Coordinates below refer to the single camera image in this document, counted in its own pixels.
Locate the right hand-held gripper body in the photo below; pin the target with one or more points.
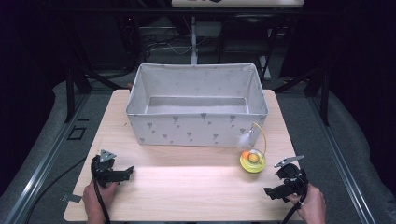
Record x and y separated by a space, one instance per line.
292 179

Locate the black metal stand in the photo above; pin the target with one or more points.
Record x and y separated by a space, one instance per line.
70 93
324 99

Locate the aluminium floor rail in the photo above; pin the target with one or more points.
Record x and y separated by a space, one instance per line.
345 174
43 168

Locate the person's left hand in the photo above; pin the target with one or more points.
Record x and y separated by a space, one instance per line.
93 199

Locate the yellow cat toy with feather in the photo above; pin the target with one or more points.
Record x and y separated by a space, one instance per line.
252 165

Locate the small grey metal bracket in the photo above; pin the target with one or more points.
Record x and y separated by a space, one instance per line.
71 198

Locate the grey printed fabric storage box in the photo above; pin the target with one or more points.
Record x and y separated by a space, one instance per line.
193 129

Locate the black chair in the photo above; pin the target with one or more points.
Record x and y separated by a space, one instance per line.
246 43

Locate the white metal pole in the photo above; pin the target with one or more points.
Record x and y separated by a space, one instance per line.
194 40

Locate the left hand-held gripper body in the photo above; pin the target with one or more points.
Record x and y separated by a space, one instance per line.
102 169

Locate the person's right hand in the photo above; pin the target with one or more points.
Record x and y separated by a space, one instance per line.
311 203

